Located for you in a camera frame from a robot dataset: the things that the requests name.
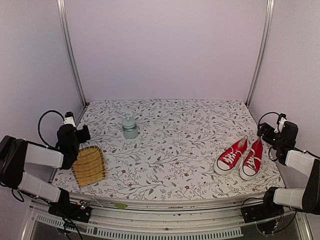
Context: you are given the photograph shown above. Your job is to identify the green tape piece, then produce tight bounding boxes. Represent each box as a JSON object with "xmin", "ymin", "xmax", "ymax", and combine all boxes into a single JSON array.
[{"xmin": 112, "ymin": 202, "xmax": 127, "ymax": 210}]

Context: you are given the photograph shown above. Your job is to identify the woven bamboo basket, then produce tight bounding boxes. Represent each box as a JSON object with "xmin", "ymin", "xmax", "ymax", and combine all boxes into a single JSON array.
[{"xmin": 71, "ymin": 145, "xmax": 106, "ymax": 188}]

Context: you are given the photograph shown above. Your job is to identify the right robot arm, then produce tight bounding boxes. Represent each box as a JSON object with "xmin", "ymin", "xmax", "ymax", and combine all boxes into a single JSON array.
[{"xmin": 257, "ymin": 120, "xmax": 320, "ymax": 218}]

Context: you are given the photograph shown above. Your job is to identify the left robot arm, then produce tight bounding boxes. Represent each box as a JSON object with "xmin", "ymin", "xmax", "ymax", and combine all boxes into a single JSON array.
[{"xmin": 0, "ymin": 123, "xmax": 91, "ymax": 217}]

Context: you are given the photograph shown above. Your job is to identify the front aluminium rail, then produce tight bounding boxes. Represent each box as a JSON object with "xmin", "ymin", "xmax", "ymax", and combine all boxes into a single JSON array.
[{"xmin": 21, "ymin": 192, "xmax": 313, "ymax": 240}]

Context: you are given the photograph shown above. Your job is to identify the red sneaker with laces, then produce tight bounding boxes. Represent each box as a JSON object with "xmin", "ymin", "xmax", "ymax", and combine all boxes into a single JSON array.
[{"xmin": 213, "ymin": 136, "xmax": 248, "ymax": 175}]

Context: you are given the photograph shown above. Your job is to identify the black camera cable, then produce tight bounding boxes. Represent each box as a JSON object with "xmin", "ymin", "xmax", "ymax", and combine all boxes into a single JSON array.
[
  {"xmin": 256, "ymin": 111, "xmax": 281, "ymax": 131},
  {"xmin": 37, "ymin": 110, "xmax": 66, "ymax": 148}
]

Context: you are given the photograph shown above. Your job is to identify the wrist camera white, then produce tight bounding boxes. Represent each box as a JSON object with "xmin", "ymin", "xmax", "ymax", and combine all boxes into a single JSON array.
[
  {"xmin": 63, "ymin": 111, "xmax": 76, "ymax": 127},
  {"xmin": 274, "ymin": 113, "xmax": 287, "ymax": 134}
]

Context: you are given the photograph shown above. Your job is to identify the right aluminium frame post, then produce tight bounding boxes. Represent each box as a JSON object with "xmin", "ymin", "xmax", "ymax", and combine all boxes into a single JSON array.
[{"xmin": 245, "ymin": 0, "xmax": 275, "ymax": 109}]

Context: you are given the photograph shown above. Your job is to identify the left aluminium frame post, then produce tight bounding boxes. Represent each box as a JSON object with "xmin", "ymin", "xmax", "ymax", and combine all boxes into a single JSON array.
[{"xmin": 56, "ymin": 0, "xmax": 87, "ymax": 107}]

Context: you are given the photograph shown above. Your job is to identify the right black camera cable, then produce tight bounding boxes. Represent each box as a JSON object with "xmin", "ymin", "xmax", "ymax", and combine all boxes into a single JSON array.
[{"xmin": 256, "ymin": 111, "xmax": 281, "ymax": 131}]

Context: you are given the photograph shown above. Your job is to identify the aluminium frame post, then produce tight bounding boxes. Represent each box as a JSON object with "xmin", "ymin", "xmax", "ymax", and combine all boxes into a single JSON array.
[
  {"xmin": 245, "ymin": 0, "xmax": 275, "ymax": 109},
  {"xmin": 56, "ymin": 0, "xmax": 87, "ymax": 107}
]

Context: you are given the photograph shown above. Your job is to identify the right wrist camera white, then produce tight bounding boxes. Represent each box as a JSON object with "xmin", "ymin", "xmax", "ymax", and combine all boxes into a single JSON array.
[{"xmin": 274, "ymin": 113, "xmax": 287, "ymax": 134}]

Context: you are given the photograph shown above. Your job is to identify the floral patterned table mat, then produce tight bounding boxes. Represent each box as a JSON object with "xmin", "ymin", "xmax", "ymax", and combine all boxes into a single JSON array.
[{"xmin": 53, "ymin": 99, "xmax": 284, "ymax": 201}]

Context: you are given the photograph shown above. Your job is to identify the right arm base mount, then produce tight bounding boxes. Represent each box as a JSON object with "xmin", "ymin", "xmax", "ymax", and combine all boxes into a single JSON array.
[{"xmin": 240, "ymin": 197, "xmax": 285, "ymax": 223}]

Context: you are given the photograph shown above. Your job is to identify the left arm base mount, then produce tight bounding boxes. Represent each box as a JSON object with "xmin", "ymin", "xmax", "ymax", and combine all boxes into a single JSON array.
[{"xmin": 48, "ymin": 202, "xmax": 92, "ymax": 223}]

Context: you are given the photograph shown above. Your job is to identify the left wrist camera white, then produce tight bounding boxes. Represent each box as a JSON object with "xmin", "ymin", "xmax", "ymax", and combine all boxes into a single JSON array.
[{"xmin": 63, "ymin": 111, "xmax": 76, "ymax": 127}]

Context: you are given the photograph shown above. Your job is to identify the left black camera cable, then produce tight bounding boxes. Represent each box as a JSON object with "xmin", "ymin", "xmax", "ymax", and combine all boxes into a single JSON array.
[{"xmin": 37, "ymin": 110, "xmax": 66, "ymax": 148}]

